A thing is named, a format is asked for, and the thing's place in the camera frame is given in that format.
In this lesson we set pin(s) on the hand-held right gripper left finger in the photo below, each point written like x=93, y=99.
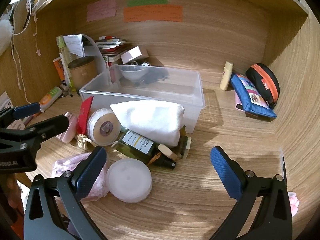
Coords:
x=90, y=173

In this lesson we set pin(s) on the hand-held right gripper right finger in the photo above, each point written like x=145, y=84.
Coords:
x=225, y=172

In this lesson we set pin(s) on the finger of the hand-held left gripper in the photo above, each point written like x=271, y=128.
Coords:
x=27, y=110
x=50, y=127

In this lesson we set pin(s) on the white round container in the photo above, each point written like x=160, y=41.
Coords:
x=130, y=180

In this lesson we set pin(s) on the dark green glass bottle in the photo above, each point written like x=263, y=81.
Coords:
x=135, y=145

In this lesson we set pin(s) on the white cloth pouch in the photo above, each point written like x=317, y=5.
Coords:
x=150, y=120

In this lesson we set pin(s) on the clear plastic storage box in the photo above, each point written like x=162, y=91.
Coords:
x=162, y=92

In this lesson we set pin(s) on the wooden desktop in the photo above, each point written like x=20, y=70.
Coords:
x=187, y=192

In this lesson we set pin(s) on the person's left hand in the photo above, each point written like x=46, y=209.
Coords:
x=12, y=200

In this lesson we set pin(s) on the pink case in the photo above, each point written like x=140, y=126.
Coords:
x=70, y=130

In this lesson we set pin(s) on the white green orange tube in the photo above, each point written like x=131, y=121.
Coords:
x=51, y=96

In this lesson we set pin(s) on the small gold pouch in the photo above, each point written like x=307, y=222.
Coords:
x=81, y=142

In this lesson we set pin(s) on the red packet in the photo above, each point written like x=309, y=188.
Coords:
x=85, y=115

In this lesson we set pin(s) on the small dark glass jar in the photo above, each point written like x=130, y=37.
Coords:
x=186, y=143

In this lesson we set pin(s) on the orange packet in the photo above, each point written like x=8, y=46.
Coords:
x=58, y=68

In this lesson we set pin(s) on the brown mug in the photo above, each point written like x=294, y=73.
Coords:
x=82, y=75

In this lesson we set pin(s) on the wooden tag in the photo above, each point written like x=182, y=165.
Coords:
x=167, y=151

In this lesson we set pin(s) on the yellow-green bottle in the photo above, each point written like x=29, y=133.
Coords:
x=63, y=55

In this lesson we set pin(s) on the pink phone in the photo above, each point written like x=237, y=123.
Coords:
x=239, y=105

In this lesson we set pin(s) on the pink soft object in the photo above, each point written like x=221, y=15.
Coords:
x=293, y=202

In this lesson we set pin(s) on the white paper note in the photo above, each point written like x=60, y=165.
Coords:
x=75, y=45

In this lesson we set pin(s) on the blue bin lid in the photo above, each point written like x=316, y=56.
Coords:
x=250, y=95

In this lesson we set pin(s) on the white fluffy object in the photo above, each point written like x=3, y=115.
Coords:
x=3, y=32

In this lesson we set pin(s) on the clear acrylic file holder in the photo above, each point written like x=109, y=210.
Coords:
x=98, y=55

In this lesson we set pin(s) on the cream tube bottle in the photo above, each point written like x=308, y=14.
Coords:
x=226, y=77

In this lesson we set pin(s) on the white bowl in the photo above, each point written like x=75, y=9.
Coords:
x=132, y=73

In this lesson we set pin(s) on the stack of booklets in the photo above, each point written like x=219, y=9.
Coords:
x=112, y=48

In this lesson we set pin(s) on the black case with orange zip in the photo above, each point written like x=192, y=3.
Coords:
x=260, y=76

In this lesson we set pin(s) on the small white box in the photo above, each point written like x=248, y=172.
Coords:
x=132, y=53

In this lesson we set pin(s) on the pink sticky note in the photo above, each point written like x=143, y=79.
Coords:
x=101, y=8

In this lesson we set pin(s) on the orange sticky note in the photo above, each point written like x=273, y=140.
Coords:
x=152, y=13

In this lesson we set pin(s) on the green sticky note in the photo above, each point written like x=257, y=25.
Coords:
x=147, y=2

